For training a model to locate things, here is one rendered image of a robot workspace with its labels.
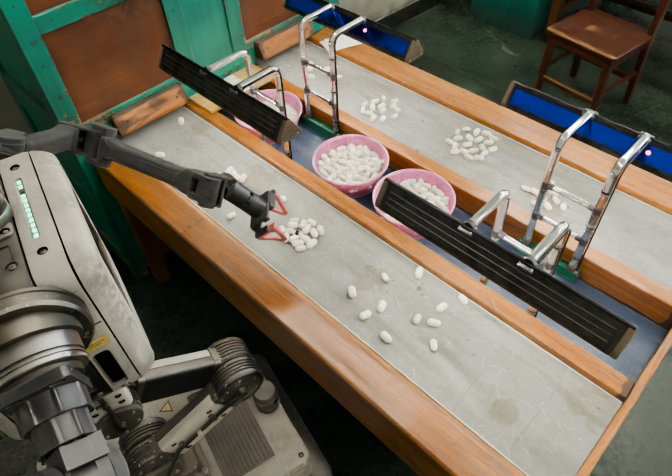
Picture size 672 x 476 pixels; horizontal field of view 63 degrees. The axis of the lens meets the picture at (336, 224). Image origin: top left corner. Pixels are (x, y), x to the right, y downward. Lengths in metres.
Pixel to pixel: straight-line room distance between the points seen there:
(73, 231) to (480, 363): 1.02
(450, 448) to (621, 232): 0.89
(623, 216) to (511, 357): 0.66
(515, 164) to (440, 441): 1.03
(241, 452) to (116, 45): 1.39
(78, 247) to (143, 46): 1.40
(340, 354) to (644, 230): 1.01
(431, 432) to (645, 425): 1.21
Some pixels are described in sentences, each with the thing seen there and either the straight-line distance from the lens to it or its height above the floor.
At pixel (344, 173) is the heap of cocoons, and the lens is 1.91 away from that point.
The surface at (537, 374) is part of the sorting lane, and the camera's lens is 1.50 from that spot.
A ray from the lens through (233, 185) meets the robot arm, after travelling 1.40.
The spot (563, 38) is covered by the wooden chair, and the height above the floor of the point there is 0.45.
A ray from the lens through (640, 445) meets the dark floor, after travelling 2.37.
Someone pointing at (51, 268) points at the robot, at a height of 1.45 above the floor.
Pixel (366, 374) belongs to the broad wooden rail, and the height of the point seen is 0.76.
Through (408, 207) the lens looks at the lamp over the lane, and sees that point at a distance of 1.30.
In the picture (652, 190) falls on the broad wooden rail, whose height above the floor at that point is 0.76.
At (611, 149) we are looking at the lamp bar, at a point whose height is 1.06.
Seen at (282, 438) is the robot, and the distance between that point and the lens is 1.66.
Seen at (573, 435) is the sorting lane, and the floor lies 0.74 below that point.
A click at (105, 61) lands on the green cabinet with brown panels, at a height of 1.04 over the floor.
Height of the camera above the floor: 2.01
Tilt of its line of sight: 47 degrees down
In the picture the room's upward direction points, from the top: 3 degrees counter-clockwise
